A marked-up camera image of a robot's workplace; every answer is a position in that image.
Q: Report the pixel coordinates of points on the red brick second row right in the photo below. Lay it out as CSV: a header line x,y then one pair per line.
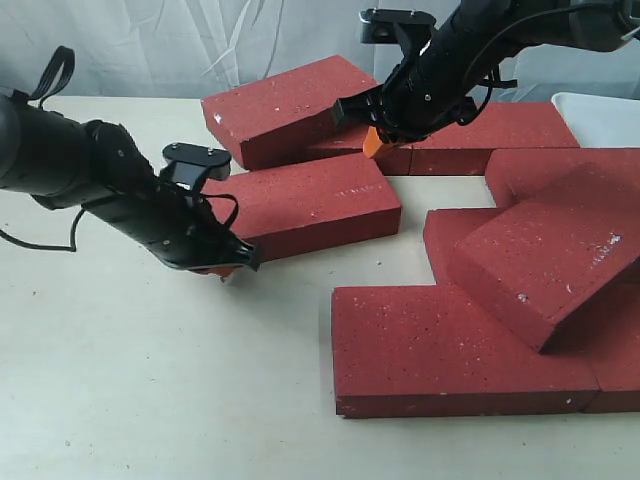
x,y
515,174

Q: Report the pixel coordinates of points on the large red brick front left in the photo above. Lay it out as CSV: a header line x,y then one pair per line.
x,y
429,351

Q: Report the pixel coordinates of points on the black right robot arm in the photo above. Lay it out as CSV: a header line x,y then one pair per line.
x,y
492,31

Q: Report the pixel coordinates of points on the red brick back row right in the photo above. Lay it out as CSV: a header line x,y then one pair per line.
x,y
466,150

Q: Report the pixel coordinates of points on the red brick third row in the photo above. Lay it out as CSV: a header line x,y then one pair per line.
x,y
444,228

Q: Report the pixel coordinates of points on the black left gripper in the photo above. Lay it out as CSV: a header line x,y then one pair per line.
x,y
185,230

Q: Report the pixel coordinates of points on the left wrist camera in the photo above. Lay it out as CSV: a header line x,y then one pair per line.
x,y
191,166

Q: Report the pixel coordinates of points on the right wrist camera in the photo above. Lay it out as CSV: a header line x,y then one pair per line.
x,y
392,26

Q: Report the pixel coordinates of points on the red brick back row left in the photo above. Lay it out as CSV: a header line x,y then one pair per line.
x,y
326,140

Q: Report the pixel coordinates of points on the white plastic tray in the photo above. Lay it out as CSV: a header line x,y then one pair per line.
x,y
600,121

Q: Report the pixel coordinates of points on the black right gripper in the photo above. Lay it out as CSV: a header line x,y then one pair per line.
x,y
422,98

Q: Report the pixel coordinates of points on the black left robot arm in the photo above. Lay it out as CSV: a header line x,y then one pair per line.
x,y
98,167

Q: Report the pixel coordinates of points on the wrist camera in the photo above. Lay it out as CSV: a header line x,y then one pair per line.
x,y
191,166
392,26

